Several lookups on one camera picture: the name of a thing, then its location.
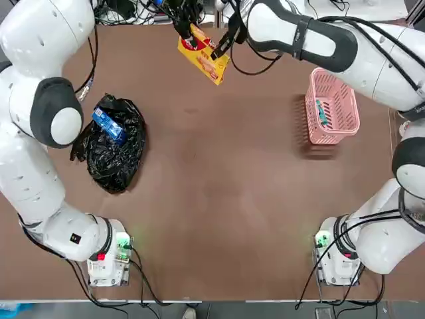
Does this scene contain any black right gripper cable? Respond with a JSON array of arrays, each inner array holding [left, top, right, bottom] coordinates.
[[228, 43, 283, 76]]

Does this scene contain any black right arm base cable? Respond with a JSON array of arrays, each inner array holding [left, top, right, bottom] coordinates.
[[294, 259, 386, 310]]

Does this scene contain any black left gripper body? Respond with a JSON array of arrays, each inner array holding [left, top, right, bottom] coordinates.
[[165, 0, 202, 26]]

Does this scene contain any black arm base cable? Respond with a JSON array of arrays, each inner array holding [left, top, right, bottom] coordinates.
[[127, 247, 203, 306], [294, 259, 386, 310]]

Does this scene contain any yellow biscuit box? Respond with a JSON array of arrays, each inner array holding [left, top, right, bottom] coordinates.
[[177, 25, 231, 86]]

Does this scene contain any black left arm base cable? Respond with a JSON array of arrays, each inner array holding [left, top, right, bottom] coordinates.
[[127, 247, 203, 306]]

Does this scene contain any black plastic bag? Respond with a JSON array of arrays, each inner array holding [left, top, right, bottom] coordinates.
[[69, 93, 147, 195]]

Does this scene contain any blue cookie box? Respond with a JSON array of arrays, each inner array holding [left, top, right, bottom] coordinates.
[[91, 104, 128, 146]]

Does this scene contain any pink plastic slotted basket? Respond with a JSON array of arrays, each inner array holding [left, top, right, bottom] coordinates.
[[304, 66, 361, 146]]

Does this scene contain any green snack packet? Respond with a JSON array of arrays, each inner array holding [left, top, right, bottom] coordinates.
[[315, 98, 330, 126]]

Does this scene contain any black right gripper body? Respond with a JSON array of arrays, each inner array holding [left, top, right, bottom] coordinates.
[[227, 1, 248, 45]]

